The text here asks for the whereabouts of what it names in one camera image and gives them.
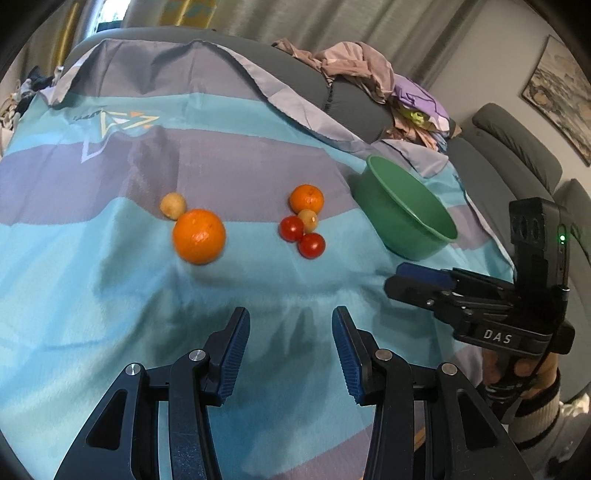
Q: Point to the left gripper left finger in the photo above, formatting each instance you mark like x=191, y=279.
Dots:
x=119, y=438

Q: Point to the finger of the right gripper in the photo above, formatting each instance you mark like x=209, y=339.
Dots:
x=410, y=275
x=435, y=297

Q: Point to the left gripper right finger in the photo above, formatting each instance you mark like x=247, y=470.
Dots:
x=429, y=423

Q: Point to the right forearm white sleeve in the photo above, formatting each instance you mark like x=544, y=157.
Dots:
x=548, y=431

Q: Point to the right hand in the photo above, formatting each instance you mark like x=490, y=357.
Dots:
x=546, y=372

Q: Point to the green plastic bowl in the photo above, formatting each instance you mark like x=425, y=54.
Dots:
x=410, y=220

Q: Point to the grey sofa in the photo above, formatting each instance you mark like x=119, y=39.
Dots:
x=498, y=159

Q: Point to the red cherry tomato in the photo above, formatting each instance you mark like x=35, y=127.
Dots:
x=311, y=246
x=291, y=229

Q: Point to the pile of clothes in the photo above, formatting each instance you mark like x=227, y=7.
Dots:
x=417, y=116

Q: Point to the small orange mandarin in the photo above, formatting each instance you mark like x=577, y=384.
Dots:
x=306, y=197

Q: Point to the large orange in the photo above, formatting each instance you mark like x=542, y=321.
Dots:
x=198, y=236

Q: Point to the framed landscape painting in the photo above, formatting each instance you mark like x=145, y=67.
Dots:
x=560, y=91

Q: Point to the small tan round fruit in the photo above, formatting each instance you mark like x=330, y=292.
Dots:
x=173, y=205

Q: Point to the grey and yellow curtain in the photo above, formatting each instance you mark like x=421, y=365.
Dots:
x=418, y=37

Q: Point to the striped blue purple sheet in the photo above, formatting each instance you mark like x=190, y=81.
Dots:
x=159, y=186

